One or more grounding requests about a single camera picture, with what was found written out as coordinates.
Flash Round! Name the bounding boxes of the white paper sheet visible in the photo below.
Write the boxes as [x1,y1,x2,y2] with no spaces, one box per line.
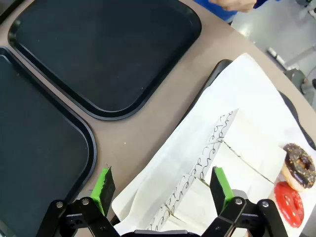
[111,53,316,237]

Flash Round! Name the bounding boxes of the red glazed donut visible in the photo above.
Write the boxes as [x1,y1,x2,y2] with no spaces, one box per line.
[273,181,305,229]

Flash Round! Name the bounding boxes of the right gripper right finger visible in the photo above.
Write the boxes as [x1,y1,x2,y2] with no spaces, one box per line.
[201,165,289,237]

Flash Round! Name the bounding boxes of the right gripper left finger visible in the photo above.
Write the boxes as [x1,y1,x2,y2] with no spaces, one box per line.
[41,165,121,237]

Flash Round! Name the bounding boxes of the person in blue shirt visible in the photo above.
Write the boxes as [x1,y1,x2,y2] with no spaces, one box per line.
[193,0,237,22]

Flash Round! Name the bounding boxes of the person's left hand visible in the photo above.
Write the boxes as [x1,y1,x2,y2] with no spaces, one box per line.
[208,0,257,13]

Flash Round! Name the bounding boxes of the black tray under paper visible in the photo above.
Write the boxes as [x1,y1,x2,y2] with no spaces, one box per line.
[179,59,316,151]

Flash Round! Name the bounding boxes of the large black plastic tray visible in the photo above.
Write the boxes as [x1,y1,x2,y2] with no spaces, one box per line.
[0,46,97,237]

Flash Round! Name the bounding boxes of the small black plastic tray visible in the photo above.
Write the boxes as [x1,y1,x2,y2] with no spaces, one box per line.
[7,0,202,121]

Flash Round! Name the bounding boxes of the white script-printed paper donut sleeve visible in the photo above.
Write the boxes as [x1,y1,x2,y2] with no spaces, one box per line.
[165,174,216,223]
[206,108,287,184]
[147,204,207,237]

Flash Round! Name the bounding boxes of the donuts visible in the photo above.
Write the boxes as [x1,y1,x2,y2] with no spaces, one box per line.
[189,141,275,200]

